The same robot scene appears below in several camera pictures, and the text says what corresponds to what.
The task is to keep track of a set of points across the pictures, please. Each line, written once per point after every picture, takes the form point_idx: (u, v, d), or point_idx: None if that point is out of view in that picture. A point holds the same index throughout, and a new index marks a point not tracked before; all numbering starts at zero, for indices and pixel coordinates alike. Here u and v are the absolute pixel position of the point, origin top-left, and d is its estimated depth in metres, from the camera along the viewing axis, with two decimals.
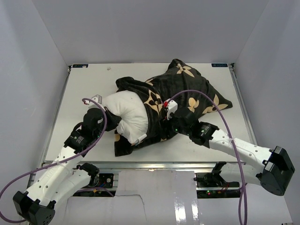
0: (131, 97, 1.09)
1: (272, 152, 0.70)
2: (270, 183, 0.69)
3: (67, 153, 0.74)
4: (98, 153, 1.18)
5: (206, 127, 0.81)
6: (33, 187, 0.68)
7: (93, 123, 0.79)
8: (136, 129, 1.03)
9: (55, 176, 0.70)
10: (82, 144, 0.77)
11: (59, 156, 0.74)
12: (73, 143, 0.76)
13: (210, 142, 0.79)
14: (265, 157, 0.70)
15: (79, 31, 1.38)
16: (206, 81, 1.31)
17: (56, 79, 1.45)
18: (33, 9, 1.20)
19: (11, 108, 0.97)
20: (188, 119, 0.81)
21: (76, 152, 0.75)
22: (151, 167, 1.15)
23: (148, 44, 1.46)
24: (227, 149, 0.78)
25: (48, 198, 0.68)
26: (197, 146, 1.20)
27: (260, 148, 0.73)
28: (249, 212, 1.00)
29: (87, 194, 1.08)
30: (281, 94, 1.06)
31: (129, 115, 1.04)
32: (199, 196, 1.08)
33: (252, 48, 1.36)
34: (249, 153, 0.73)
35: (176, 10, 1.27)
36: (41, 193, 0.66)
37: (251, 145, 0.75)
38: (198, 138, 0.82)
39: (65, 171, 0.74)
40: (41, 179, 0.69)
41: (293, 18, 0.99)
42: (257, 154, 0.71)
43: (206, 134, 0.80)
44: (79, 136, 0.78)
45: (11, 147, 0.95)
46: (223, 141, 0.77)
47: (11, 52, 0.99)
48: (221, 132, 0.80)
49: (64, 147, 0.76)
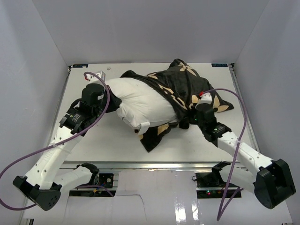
0: (136, 84, 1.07)
1: (273, 162, 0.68)
2: (262, 192, 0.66)
3: (63, 134, 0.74)
4: (98, 153, 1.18)
5: (220, 128, 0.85)
6: (32, 172, 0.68)
7: (93, 99, 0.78)
8: (140, 114, 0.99)
9: (52, 159, 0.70)
10: (79, 123, 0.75)
11: (56, 138, 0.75)
12: (70, 122, 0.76)
13: (218, 140, 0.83)
14: (263, 164, 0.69)
15: (79, 32, 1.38)
16: (207, 81, 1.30)
17: (56, 79, 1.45)
18: (33, 10, 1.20)
19: (11, 107, 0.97)
20: (206, 115, 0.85)
21: (72, 132, 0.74)
22: (151, 167, 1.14)
23: (148, 45, 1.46)
24: (231, 151, 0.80)
25: (49, 181, 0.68)
26: (198, 146, 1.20)
27: (262, 156, 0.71)
28: (250, 212, 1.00)
29: (87, 194, 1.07)
30: (281, 94, 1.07)
31: (132, 101, 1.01)
32: (199, 196, 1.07)
33: (252, 48, 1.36)
34: (250, 157, 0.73)
35: (176, 10, 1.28)
36: (41, 177, 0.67)
37: (256, 152, 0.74)
38: (209, 135, 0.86)
39: (63, 153, 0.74)
40: (39, 164, 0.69)
41: (293, 18, 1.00)
42: (257, 160, 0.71)
43: (218, 133, 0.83)
44: (75, 115, 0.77)
45: (11, 147, 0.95)
46: (230, 141, 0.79)
47: (10, 52, 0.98)
48: (232, 134, 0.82)
49: (60, 127, 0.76)
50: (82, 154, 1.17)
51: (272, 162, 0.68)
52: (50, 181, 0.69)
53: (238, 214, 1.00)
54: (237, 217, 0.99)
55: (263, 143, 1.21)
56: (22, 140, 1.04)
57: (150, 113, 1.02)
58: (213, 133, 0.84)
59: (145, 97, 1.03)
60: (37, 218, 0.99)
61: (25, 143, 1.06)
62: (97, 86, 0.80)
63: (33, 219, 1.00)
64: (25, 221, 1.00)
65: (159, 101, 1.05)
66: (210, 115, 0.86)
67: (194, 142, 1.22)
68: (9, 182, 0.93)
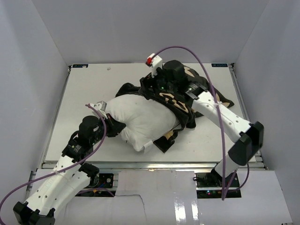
0: (135, 102, 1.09)
1: (251, 126, 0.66)
2: (237, 153, 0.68)
3: (64, 162, 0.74)
4: (99, 153, 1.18)
5: (193, 86, 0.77)
6: (33, 197, 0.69)
7: (89, 131, 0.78)
8: (141, 136, 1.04)
9: (53, 186, 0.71)
10: (80, 153, 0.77)
11: (58, 166, 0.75)
12: (70, 153, 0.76)
13: (194, 103, 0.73)
14: (243, 128, 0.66)
15: (79, 31, 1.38)
16: (206, 81, 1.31)
17: (56, 79, 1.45)
18: (33, 9, 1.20)
19: (11, 107, 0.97)
20: (176, 71, 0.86)
21: (74, 161, 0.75)
22: (150, 167, 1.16)
23: (148, 44, 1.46)
24: (209, 114, 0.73)
25: (48, 207, 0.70)
26: (197, 146, 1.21)
27: (241, 120, 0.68)
28: (250, 212, 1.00)
29: (87, 194, 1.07)
30: (281, 94, 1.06)
31: (134, 123, 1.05)
32: (199, 196, 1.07)
33: (252, 48, 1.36)
34: (229, 121, 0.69)
35: (176, 10, 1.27)
36: (41, 203, 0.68)
37: (234, 114, 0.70)
38: (183, 95, 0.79)
39: (65, 180, 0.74)
40: (41, 190, 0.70)
41: (293, 18, 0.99)
42: (236, 124, 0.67)
43: (192, 92, 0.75)
44: (77, 145, 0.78)
45: (11, 147, 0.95)
46: (208, 104, 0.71)
47: (10, 51, 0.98)
48: (208, 95, 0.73)
49: (62, 157, 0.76)
50: None
51: (250, 125, 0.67)
52: (48, 206, 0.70)
53: (238, 214, 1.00)
54: (237, 217, 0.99)
55: (264, 143, 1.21)
56: (22, 141, 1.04)
57: (151, 132, 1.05)
58: (187, 93, 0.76)
59: (145, 116, 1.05)
60: None
61: (25, 143, 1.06)
62: (91, 118, 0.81)
63: None
64: None
65: (162, 114, 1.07)
66: (180, 73, 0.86)
67: (193, 142, 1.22)
68: (9, 182, 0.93)
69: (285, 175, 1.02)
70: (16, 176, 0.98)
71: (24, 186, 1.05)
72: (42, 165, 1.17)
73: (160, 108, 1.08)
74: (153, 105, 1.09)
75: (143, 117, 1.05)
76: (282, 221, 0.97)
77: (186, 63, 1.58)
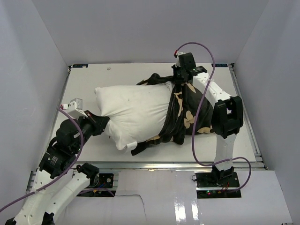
0: (128, 99, 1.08)
1: (231, 98, 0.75)
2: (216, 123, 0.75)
3: (43, 178, 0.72)
4: (99, 153, 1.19)
5: (198, 68, 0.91)
6: (20, 215, 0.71)
7: (69, 139, 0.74)
8: (127, 135, 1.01)
9: (36, 203, 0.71)
10: (58, 166, 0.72)
11: (37, 183, 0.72)
12: (48, 165, 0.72)
13: (193, 79, 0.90)
14: (222, 97, 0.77)
15: (79, 32, 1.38)
16: None
17: (56, 79, 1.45)
18: (33, 10, 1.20)
19: (11, 108, 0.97)
20: (185, 56, 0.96)
21: (52, 177, 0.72)
22: (150, 167, 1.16)
23: (148, 44, 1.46)
24: (202, 88, 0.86)
25: (38, 221, 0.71)
26: (197, 146, 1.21)
27: (224, 93, 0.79)
28: (250, 213, 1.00)
29: (87, 194, 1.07)
30: (281, 94, 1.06)
31: (122, 119, 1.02)
32: (199, 196, 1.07)
33: (252, 48, 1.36)
34: (214, 92, 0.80)
35: (176, 10, 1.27)
36: (27, 221, 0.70)
37: (221, 89, 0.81)
38: (187, 74, 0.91)
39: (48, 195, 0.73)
40: (25, 208, 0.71)
41: (293, 18, 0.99)
42: (218, 94, 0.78)
43: (194, 71, 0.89)
44: (53, 156, 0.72)
45: (11, 148, 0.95)
46: (202, 80, 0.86)
47: (10, 51, 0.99)
48: (206, 75, 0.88)
49: (40, 171, 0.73)
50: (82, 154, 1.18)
51: (230, 97, 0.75)
52: (40, 219, 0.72)
53: (238, 214, 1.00)
54: (237, 217, 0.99)
55: (264, 143, 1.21)
56: (22, 141, 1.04)
57: (138, 133, 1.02)
58: (191, 72, 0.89)
59: (135, 115, 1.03)
60: None
61: (25, 143, 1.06)
62: (70, 124, 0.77)
63: None
64: None
65: (153, 116, 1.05)
66: (188, 58, 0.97)
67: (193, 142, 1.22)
68: (9, 181, 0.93)
69: (286, 175, 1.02)
70: (16, 176, 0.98)
71: (24, 186, 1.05)
72: None
73: (153, 106, 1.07)
74: (145, 104, 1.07)
75: (133, 116, 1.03)
76: (282, 221, 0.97)
77: None
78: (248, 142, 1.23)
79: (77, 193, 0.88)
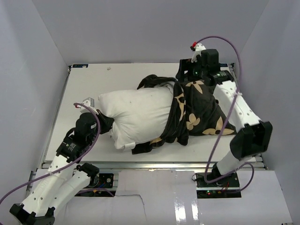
0: (130, 101, 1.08)
1: (259, 123, 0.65)
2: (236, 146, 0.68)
3: (59, 162, 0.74)
4: (99, 153, 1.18)
5: (222, 74, 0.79)
6: (29, 198, 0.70)
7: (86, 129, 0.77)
8: (125, 135, 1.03)
9: (48, 187, 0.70)
10: (75, 152, 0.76)
11: (52, 166, 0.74)
12: (65, 151, 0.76)
13: (216, 87, 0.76)
14: (250, 121, 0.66)
15: (79, 31, 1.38)
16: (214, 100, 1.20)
17: (56, 79, 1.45)
18: (33, 10, 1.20)
19: (11, 107, 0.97)
20: (209, 56, 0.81)
21: (68, 161, 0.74)
22: (151, 167, 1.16)
23: (148, 44, 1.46)
24: (225, 101, 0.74)
25: (45, 208, 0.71)
26: (197, 146, 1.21)
27: (251, 115, 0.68)
28: (250, 213, 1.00)
29: (87, 194, 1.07)
30: (281, 94, 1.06)
31: (122, 120, 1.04)
32: (199, 196, 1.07)
33: (252, 48, 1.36)
34: (240, 111, 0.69)
35: (176, 10, 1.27)
36: (37, 205, 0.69)
37: (248, 108, 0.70)
38: (209, 79, 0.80)
39: (60, 180, 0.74)
40: (36, 191, 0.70)
41: (294, 18, 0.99)
42: (245, 116, 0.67)
43: (219, 78, 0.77)
44: (71, 143, 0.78)
45: (11, 148, 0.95)
46: (227, 92, 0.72)
47: (10, 51, 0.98)
48: (232, 85, 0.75)
49: (56, 156, 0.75)
50: None
51: (259, 122, 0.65)
52: (46, 207, 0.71)
53: (238, 214, 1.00)
54: (237, 217, 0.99)
55: None
56: (22, 141, 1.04)
57: (135, 134, 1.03)
58: (213, 78, 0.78)
59: (134, 117, 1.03)
60: None
61: (25, 143, 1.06)
62: (88, 116, 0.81)
63: None
64: None
65: (152, 118, 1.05)
66: (213, 58, 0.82)
67: (194, 142, 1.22)
68: (8, 182, 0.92)
69: (286, 175, 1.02)
70: (16, 176, 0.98)
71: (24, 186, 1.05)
72: (42, 165, 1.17)
73: (153, 109, 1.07)
74: (145, 107, 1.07)
75: (131, 117, 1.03)
76: (281, 221, 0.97)
77: None
78: None
79: (77, 193, 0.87)
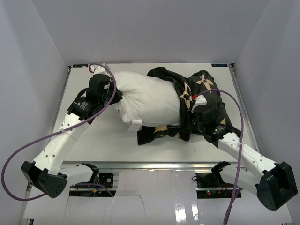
0: (142, 81, 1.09)
1: (276, 166, 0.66)
2: (265, 196, 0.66)
3: (71, 120, 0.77)
4: (98, 152, 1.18)
5: (220, 127, 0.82)
6: (40, 157, 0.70)
7: (99, 87, 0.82)
8: (134, 111, 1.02)
9: (60, 144, 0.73)
10: (87, 110, 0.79)
11: (64, 124, 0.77)
12: (78, 109, 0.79)
13: (219, 141, 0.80)
14: (266, 168, 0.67)
15: (79, 32, 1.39)
16: (220, 101, 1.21)
17: (56, 79, 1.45)
18: (33, 10, 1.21)
19: (11, 107, 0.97)
20: (205, 114, 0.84)
21: (80, 119, 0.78)
22: (150, 167, 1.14)
23: (148, 44, 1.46)
24: (233, 153, 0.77)
25: (56, 167, 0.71)
26: (197, 145, 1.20)
27: (265, 160, 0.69)
28: (250, 212, 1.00)
29: (86, 194, 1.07)
30: (281, 94, 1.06)
31: (132, 96, 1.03)
32: (199, 196, 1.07)
33: (252, 48, 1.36)
34: (252, 160, 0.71)
35: (176, 10, 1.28)
36: (49, 161, 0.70)
37: (258, 153, 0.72)
38: (210, 136, 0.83)
39: (71, 139, 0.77)
40: (48, 149, 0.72)
41: (293, 18, 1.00)
42: (259, 163, 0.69)
43: (218, 133, 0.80)
44: (83, 103, 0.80)
45: (11, 147, 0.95)
46: (231, 143, 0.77)
47: (9, 51, 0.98)
48: (234, 136, 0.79)
49: (68, 114, 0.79)
50: (82, 154, 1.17)
51: (275, 165, 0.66)
52: (57, 167, 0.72)
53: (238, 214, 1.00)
54: (237, 217, 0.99)
55: (264, 144, 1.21)
56: (22, 141, 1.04)
57: (144, 113, 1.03)
58: (213, 134, 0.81)
59: (144, 96, 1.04)
60: (37, 218, 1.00)
61: (25, 143, 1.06)
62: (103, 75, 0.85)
63: (33, 219, 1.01)
64: (24, 221, 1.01)
65: (161, 104, 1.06)
66: (209, 114, 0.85)
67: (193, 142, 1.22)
68: (8, 181, 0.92)
69: None
70: (16, 176, 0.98)
71: (24, 186, 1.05)
72: None
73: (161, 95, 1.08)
74: (156, 92, 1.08)
75: (142, 97, 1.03)
76: (281, 221, 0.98)
77: (186, 63, 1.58)
78: (247, 142, 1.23)
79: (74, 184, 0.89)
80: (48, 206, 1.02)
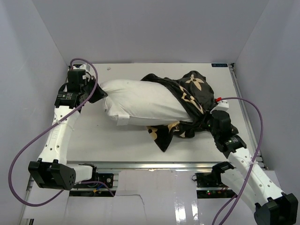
0: (127, 82, 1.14)
1: (282, 196, 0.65)
2: (263, 219, 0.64)
3: (63, 111, 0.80)
4: (98, 152, 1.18)
5: (234, 139, 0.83)
6: (44, 153, 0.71)
7: (79, 78, 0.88)
8: (120, 107, 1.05)
9: (61, 134, 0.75)
10: (74, 98, 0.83)
11: (56, 116, 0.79)
12: (64, 101, 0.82)
13: (230, 154, 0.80)
14: (273, 195, 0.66)
15: (79, 32, 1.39)
16: (213, 97, 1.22)
17: (56, 79, 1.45)
18: (33, 10, 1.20)
19: (11, 107, 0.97)
20: (221, 123, 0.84)
21: (71, 107, 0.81)
22: (150, 167, 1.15)
23: (148, 44, 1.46)
24: (242, 169, 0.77)
25: (62, 156, 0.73)
26: (197, 146, 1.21)
27: (273, 186, 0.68)
28: (250, 213, 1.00)
29: (87, 194, 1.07)
30: (281, 94, 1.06)
31: (116, 94, 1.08)
32: (199, 196, 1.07)
33: (252, 48, 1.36)
34: (260, 183, 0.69)
35: (176, 10, 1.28)
36: (56, 153, 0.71)
37: (267, 178, 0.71)
38: (221, 145, 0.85)
39: (69, 129, 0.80)
40: (49, 143, 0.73)
41: (293, 18, 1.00)
42: (266, 188, 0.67)
43: (231, 145, 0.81)
44: (67, 94, 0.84)
45: (11, 147, 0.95)
46: (243, 160, 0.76)
47: (9, 50, 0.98)
48: (246, 152, 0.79)
49: (57, 108, 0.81)
50: (82, 154, 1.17)
51: (282, 195, 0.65)
52: (63, 156, 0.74)
53: (238, 214, 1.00)
54: (237, 217, 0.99)
55: (264, 144, 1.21)
56: (22, 141, 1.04)
57: (131, 108, 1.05)
58: (225, 144, 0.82)
59: (130, 93, 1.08)
60: (36, 218, 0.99)
61: (25, 143, 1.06)
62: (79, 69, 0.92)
63: (33, 219, 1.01)
64: (24, 221, 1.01)
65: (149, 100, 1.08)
66: (227, 124, 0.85)
67: (194, 142, 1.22)
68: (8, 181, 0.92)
69: (285, 176, 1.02)
70: (15, 176, 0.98)
71: (24, 186, 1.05)
72: None
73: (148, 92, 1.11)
74: (143, 90, 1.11)
75: (136, 101, 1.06)
76: None
77: (186, 63, 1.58)
78: (247, 142, 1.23)
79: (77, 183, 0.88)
80: (48, 206, 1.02)
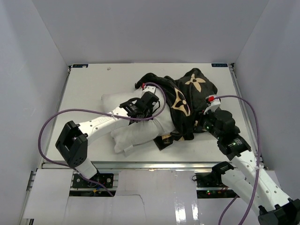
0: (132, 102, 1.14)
1: (289, 202, 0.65)
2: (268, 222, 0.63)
3: (121, 111, 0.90)
4: (99, 153, 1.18)
5: (238, 141, 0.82)
6: (86, 123, 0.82)
7: (150, 101, 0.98)
8: (123, 139, 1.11)
9: (106, 123, 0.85)
10: (134, 112, 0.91)
11: (113, 112, 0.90)
12: (127, 108, 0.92)
13: (235, 158, 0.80)
14: (279, 202, 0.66)
15: (79, 32, 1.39)
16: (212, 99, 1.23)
17: (56, 79, 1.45)
18: (33, 9, 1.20)
19: (11, 107, 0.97)
20: (226, 125, 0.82)
21: (128, 115, 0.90)
22: (150, 167, 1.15)
23: (148, 44, 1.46)
24: (248, 175, 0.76)
25: (91, 137, 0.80)
26: (198, 146, 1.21)
27: (279, 192, 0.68)
28: (249, 212, 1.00)
29: (87, 194, 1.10)
30: (281, 94, 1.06)
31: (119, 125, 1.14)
32: (199, 196, 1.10)
33: (252, 48, 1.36)
34: (267, 189, 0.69)
35: (176, 10, 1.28)
36: (91, 130, 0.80)
37: (273, 183, 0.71)
38: (225, 147, 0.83)
39: (112, 125, 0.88)
40: (94, 122, 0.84)
41: (294, 18, 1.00)
42: (273, 195, 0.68)
43: (235, 147, 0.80)
44: (133, 106, 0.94)
45: (11, 147, 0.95)
46: (248, 165, 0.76)
47: (9, 50, 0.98)
48: (251, 156, 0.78)
49: (119, 107, 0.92)
50: None
51: (289, 201, 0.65)
52: (92, 138, 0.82)
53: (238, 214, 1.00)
54: (236, 217, 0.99)
55: (264, 143, 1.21)
56: (23, 141, 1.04)
57: (133, 138, 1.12)
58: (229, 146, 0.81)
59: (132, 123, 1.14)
60: (36, 218, 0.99)
61: (25, 143, 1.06)
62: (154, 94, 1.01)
63: (33, 219, 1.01)
64: (24, 221, 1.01)
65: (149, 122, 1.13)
66: (230, 126, 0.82)
67: (193, 142, 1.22)
68: (7, 181, 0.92)
69: (285, 175, 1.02)
70: (16, 176, 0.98)
71: (24, 186, 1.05)
72: (42, 165, 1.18)
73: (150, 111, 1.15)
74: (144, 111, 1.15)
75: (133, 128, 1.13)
76: None
77: (186, 63, 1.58)
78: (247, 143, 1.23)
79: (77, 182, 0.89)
80: (48, 206, 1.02)
